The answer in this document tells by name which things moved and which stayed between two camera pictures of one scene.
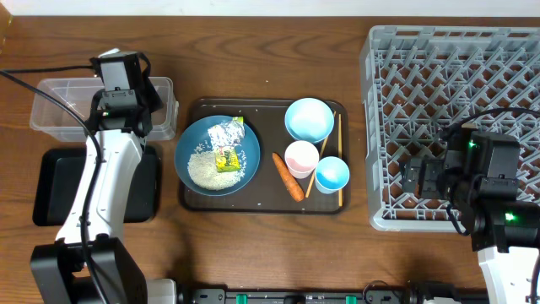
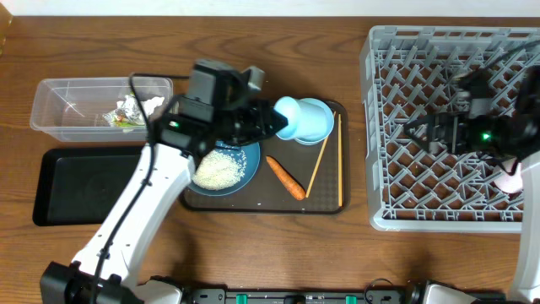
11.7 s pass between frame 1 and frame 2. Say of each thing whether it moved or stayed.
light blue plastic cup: moved
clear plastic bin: stayed
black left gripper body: moved
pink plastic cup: moved
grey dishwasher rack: stayed
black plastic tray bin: stayed
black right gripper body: moved
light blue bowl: stayed
